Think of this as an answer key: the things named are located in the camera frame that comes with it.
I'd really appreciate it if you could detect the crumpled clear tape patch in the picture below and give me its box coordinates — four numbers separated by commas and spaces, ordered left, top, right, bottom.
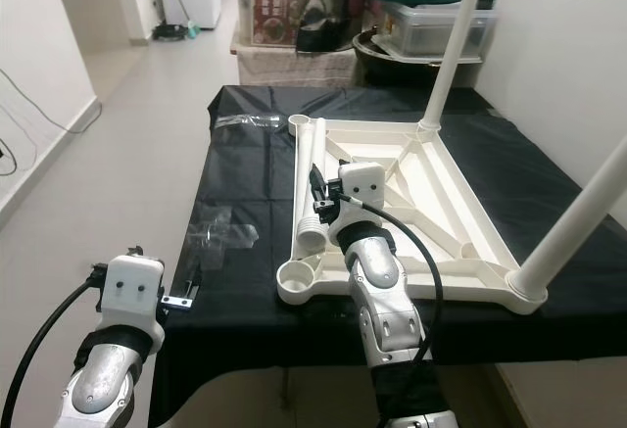
194, 203, 261, 248

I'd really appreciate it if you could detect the black tablecloth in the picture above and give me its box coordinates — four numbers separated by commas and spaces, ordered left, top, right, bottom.
147, 83, 627, 428

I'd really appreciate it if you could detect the long clear tape strip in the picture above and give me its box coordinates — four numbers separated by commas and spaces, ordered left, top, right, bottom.
216, 113, 290, 133

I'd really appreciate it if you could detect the white plastic table top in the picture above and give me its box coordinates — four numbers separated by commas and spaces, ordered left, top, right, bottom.
274, 115, 550, 313

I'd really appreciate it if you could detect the patterned bench cloth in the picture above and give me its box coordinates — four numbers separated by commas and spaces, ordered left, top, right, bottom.
230, 36, 359, 88

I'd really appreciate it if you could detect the black round basin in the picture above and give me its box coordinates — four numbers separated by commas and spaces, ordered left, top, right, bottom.
353, 28, 481, 86

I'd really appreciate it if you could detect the orange lid storage box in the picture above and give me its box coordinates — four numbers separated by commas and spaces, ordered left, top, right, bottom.
230, 0, 339, 52

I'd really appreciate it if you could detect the clear plastic container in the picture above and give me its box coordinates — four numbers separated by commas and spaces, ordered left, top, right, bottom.
382, 2, 501, 62

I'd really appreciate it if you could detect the floor mop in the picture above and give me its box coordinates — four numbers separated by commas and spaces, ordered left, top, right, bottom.
147, 0, 197, 42

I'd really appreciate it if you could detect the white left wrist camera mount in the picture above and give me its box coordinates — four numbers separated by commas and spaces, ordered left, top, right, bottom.
103, 255, 166, 331

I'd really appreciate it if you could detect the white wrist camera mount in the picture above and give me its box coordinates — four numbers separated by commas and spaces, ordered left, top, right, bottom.
338, 161, 385, 228
103, 255, 166, 331

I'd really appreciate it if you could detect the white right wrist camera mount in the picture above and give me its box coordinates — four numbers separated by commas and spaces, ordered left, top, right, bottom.
338, 161, 385, 228

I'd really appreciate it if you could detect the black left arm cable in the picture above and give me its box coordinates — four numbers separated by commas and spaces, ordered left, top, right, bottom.
0, 276, 109, 428

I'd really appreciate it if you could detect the black wall cable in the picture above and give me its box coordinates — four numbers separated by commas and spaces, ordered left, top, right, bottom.
0, 134, 21, 179
0, 71, 104, 135

